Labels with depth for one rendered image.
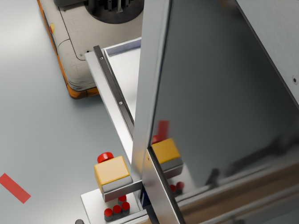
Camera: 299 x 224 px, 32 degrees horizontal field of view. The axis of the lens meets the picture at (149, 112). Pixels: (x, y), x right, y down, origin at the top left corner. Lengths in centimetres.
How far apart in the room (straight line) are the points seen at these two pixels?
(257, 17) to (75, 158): 195
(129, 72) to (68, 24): 89
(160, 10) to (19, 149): 177
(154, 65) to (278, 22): 39
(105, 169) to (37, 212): 109
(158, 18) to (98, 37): 162
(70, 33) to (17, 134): 51
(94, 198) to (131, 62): 42
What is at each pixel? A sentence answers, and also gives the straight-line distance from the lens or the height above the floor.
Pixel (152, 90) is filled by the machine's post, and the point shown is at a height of 143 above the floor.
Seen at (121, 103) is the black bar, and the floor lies 90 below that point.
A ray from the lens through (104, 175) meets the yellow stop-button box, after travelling 122.
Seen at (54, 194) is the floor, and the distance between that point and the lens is 231.
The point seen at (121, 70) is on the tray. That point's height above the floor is 88.
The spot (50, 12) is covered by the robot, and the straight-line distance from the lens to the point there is 243.
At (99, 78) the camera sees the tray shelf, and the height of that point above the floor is 88.
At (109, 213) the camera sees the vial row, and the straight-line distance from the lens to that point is 130.
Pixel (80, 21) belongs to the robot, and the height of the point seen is 28.
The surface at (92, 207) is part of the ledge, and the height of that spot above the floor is 88.
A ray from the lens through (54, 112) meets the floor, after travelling 246.
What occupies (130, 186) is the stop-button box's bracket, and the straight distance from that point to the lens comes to 123.
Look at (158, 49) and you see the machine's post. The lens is 76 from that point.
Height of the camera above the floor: 218
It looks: 63 degrees down
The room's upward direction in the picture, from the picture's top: 8 degrees clockwise
